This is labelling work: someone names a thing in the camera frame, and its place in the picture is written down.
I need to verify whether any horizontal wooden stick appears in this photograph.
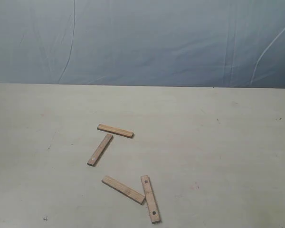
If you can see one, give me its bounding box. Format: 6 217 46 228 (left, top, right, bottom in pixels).
97 124 134 138

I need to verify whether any diagonal wooden stick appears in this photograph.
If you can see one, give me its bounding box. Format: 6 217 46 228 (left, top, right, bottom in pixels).
87 133 113 166

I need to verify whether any wooden stick with holes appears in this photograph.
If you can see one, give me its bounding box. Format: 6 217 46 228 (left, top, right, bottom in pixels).
141 175 161 224

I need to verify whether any grey fabric backdrop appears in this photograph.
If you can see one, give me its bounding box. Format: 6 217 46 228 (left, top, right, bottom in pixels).
0 0 285 88

